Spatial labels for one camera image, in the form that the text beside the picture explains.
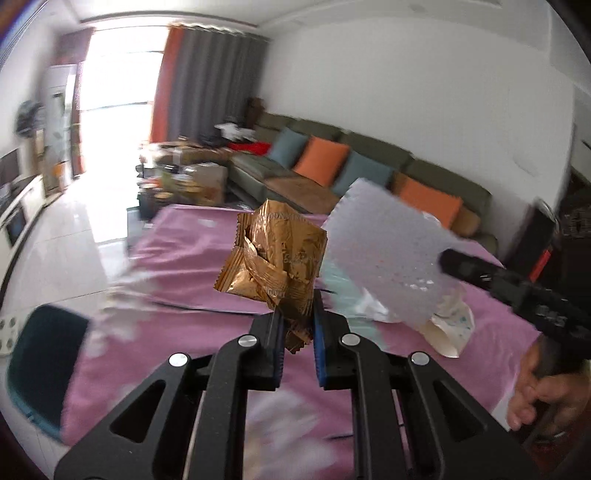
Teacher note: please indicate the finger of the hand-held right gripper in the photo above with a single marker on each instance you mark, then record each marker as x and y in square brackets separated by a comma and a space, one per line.
[480, 272]

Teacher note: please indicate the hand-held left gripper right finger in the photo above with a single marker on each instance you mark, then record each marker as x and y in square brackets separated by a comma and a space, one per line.
[319, 344]

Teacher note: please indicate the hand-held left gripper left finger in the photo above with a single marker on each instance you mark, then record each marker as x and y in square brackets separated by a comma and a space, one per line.
[276, 344]

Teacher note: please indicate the green printed plastic bag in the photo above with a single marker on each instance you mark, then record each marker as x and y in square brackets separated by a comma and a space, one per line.
[351, 295]

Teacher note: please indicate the gold foil wrapper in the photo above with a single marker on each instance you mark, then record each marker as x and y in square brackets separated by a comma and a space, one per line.
[277, 249]

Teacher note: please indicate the teal trash bin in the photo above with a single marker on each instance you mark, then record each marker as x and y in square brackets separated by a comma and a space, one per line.
[46, 364]

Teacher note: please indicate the person's right hand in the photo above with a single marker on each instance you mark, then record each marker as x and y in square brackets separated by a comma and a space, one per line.
[554, 392]

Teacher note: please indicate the white printed paper bag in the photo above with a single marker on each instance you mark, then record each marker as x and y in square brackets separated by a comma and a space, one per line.
[450, 327]

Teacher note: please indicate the orange cushion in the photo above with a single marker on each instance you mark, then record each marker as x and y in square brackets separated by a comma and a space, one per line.
[321, 161]
[431, 203]

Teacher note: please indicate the pink printed blanket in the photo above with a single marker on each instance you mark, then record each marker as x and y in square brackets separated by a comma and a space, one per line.
[184, 286]

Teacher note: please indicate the brown sofa mat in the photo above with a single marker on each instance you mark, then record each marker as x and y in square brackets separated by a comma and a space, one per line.
[300, 191]

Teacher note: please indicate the teal cushion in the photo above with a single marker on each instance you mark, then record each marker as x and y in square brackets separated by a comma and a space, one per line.
[362, 173]
[287, 147]

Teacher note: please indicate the cardboard box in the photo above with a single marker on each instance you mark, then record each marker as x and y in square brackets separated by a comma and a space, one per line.
[207, 184]

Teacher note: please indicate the green sofa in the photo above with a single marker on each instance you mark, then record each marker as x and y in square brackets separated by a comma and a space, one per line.
[258, 168]

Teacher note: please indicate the red cloth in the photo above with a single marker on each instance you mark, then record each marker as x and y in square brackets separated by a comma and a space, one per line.
[247, 148]

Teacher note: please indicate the glass coffee table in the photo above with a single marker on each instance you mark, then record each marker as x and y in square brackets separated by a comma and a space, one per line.
[147, 194]

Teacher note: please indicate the grey curtain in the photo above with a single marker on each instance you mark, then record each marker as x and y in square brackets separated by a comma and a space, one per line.
[217, 83]

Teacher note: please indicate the orange curtain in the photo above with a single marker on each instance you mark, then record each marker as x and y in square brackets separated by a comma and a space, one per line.
[161, 92]

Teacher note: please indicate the white tv cabinet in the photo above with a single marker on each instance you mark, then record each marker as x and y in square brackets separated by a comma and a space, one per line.
[21, 207]

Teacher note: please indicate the white standing air conditioner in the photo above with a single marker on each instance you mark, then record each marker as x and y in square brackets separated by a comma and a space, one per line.
[57, 120]

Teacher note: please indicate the black monitor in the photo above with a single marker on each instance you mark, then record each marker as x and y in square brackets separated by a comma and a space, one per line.
[8, 168]

